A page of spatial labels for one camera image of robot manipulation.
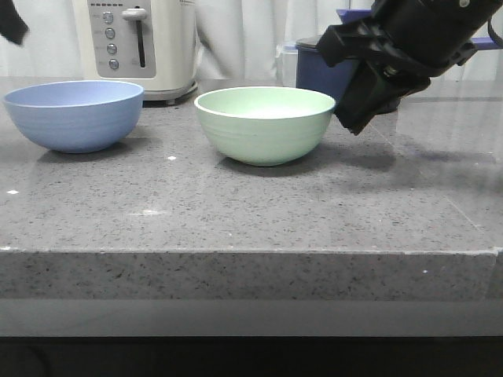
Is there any blue bowl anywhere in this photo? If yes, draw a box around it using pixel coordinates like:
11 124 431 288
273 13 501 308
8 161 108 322
3 80 144 153

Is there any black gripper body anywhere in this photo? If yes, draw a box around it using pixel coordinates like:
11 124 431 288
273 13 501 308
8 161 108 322
316 0 502 77

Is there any cream toaster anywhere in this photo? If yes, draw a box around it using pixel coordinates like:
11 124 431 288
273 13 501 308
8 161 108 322
72 0 196 105

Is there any clear plastic container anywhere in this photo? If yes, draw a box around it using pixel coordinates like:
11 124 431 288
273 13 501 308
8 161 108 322
276 41 298 87

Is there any green bowl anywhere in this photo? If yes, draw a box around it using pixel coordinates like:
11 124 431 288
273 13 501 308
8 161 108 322
194 86 336 167

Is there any white curtain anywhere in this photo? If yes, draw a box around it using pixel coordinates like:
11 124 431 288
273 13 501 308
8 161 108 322
0 0 503 82

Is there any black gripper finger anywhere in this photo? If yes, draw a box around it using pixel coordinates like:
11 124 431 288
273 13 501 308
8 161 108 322
335 62 431 135
0 0 29 46

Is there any dark blue saucepan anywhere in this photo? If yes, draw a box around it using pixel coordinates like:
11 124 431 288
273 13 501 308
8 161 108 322
296 9 502 114

